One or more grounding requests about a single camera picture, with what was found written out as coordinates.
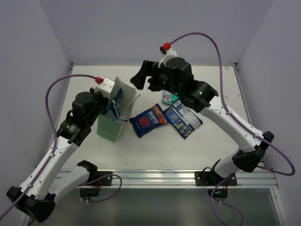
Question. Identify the green paper bag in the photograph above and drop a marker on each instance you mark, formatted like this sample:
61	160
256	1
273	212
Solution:
113	120

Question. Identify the dark blue snack bag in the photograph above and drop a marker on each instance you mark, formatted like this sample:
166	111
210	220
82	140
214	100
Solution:
182	119

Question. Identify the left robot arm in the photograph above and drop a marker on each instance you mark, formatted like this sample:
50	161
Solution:
34	197

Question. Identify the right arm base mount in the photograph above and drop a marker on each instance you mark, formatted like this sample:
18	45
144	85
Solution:
220	190

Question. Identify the blue Burts crisps bag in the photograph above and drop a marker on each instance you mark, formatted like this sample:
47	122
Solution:
148	120

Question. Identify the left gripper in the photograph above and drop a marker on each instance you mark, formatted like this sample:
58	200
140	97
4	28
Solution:
101	101

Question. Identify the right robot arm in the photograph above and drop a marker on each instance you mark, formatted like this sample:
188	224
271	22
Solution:
176	77

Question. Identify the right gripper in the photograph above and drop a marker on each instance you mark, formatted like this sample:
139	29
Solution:
148	68

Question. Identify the blue Doritos bag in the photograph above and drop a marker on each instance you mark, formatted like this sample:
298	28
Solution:
115	106

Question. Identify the teal candy packet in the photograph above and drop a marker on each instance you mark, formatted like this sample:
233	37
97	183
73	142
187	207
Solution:
169	98

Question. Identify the aluminium rail frame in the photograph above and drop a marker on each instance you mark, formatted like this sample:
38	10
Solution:
96	149

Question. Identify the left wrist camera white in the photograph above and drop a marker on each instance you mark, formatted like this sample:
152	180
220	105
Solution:
104	86

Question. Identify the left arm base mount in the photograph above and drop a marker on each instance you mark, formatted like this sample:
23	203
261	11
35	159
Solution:
95	181

